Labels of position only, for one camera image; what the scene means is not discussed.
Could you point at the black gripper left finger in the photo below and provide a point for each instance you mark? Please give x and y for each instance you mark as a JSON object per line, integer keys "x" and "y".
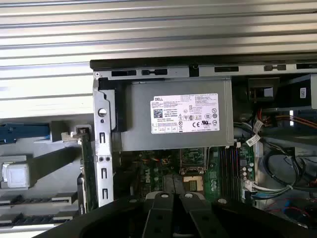
{"x": 158, "y": 218}

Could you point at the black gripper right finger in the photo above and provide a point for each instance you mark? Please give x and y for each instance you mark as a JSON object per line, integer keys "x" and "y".
{"x": 201, "y": 220}

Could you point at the black RAM slot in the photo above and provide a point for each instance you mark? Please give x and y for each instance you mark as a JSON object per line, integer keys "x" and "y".
{"x": 237, "y": 173}
{"x": 232, "y": 173}
{"x": 222, "y": 173}
{"x": 227, "y": 173}

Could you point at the CPU socket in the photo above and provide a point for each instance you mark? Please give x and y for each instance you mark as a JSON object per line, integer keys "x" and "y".
{"x": 193, "y": 184}

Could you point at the green motherboard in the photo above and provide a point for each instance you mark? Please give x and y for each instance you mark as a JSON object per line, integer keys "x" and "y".
{"x": 213, "y": 173}

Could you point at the metal socket cover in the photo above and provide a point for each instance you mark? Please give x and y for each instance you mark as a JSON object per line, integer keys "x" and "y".
{"x": 190, "y": 170}

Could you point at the graphics card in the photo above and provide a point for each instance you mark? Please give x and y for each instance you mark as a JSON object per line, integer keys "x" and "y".
{"x": 88, "y": 173}

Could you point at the black open PC case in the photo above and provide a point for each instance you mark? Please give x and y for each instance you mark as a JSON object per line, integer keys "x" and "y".
{"x": 104, "y": 138}

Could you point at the grey power supply unit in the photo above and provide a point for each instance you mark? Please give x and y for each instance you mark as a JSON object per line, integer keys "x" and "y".
{"x": 138, "y": 111}

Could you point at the silver CPU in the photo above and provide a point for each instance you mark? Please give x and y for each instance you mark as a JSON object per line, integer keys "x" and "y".
{"x": 16, "y": 176}

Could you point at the grey parts rack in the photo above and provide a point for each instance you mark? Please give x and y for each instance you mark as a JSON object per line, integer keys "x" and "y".
{"x": 24, "y": 151}

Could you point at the metal drive cage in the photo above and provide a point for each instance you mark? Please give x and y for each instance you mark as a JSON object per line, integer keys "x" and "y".
{"x": 292, "y": 91}

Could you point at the hard disk in blue carrier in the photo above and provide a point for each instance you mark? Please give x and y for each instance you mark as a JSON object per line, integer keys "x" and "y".
{"x": 24, "y": 131}

